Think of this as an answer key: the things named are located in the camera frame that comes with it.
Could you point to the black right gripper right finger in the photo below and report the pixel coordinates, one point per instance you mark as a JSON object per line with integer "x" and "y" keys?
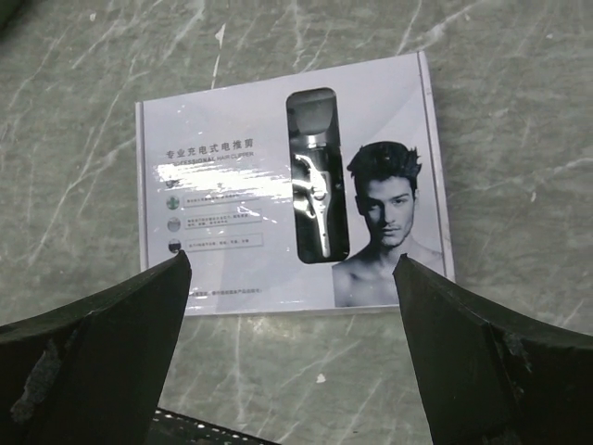
{"x": 488, "y": 374}

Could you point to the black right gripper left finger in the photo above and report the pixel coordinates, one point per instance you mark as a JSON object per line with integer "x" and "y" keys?
{"x": 92, "y": 371}

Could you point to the white clipper kit box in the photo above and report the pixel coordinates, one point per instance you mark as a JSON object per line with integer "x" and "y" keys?
{"x": 214, "y": 181}

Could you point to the black silver hair clipper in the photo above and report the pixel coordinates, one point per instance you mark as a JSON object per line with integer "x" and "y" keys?
{"x": 316, "y": 176}

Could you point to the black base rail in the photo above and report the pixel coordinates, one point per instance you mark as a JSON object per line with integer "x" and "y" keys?
{"x": 170, "y": 428}

